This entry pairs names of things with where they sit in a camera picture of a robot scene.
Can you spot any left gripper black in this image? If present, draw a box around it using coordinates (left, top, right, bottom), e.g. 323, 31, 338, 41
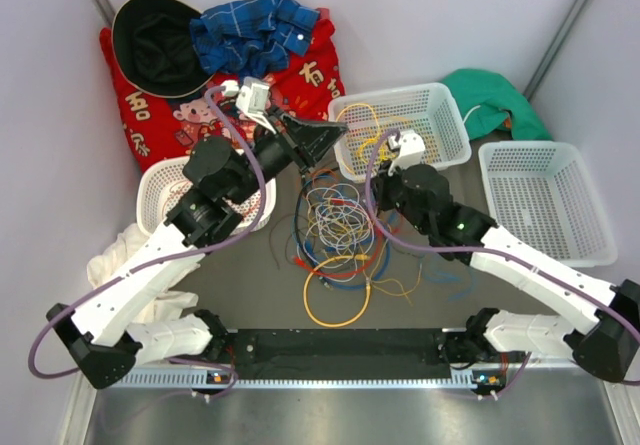
226, 105, 348, 206

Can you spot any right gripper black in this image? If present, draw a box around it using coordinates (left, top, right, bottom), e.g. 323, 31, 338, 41
368, 157, 431, 236

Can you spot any thick red cable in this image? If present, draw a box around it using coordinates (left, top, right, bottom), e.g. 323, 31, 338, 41
162, 177, 201, 234

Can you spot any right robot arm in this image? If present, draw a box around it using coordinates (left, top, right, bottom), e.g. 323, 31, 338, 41
365, 161, 639, 386

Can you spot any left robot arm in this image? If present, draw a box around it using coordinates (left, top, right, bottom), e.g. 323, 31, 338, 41
47, 107, 347, 390

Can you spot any white rectangular basket, middle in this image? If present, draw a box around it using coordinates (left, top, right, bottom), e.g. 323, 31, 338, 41
328, 83, 471, 183

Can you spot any white rectangular basket, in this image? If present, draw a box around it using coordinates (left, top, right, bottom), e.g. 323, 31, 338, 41
328, 83, 471, 183
478, 141, 618, 268

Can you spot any green cloth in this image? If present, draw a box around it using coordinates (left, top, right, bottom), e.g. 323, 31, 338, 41
440, 68, 552, 141

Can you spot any blue plaid shirt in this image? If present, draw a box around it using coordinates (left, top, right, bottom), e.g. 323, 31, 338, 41
189, 0, 321, 78

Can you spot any white rectangular basket, right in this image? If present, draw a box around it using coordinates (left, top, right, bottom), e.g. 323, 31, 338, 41
478, 141, 618, 268

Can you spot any red printed cloth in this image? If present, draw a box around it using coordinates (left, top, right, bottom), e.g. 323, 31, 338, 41
99, 8, 345, 171

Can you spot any white oval perforated basket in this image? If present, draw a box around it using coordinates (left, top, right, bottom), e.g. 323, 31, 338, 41
136, 156, 277, 237

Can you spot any black hat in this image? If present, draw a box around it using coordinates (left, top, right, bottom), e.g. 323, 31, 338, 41
111, 0, 213, 98

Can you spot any white cloth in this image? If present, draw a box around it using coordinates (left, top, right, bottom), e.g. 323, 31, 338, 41
86, 223, 199, 323

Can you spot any black cable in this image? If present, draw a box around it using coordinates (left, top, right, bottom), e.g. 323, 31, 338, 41
269, 164, 331, 271

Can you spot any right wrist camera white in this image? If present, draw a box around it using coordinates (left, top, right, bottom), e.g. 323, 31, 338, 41
387, 130, 426, 176

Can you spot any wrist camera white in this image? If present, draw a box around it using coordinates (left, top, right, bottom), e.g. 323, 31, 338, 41
387, 130, 426, 176
221, 77, 276, 134

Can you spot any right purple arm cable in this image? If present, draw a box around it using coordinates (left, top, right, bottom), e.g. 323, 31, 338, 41
364, 127, 640, 401

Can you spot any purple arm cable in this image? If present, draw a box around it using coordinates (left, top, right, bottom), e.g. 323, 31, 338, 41
27, 84, 269, 406
364, 127, 640, 401

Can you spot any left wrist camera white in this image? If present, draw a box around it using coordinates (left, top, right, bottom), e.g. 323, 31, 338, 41
221, 77, 276, 134

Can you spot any white thin cable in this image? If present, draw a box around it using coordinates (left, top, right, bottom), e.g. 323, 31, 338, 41
304, 184, 374, 256

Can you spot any dark blue cable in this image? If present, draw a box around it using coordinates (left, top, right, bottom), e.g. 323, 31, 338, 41
292, 179, 401, 291

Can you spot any light blue loose cable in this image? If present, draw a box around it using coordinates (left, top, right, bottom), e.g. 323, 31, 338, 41
418, 259, 476, 302

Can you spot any thick amber yellow cable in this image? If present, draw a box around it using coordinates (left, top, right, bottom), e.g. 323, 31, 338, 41
303, 254, 372, 328

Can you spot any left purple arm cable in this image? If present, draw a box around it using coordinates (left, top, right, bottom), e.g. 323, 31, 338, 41
27, 84, 269, 406

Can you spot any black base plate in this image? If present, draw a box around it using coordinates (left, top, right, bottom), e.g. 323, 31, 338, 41
227, 329, 451, 380

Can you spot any grey corner post right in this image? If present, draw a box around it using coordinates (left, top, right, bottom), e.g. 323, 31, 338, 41
523, 0, 593, 101

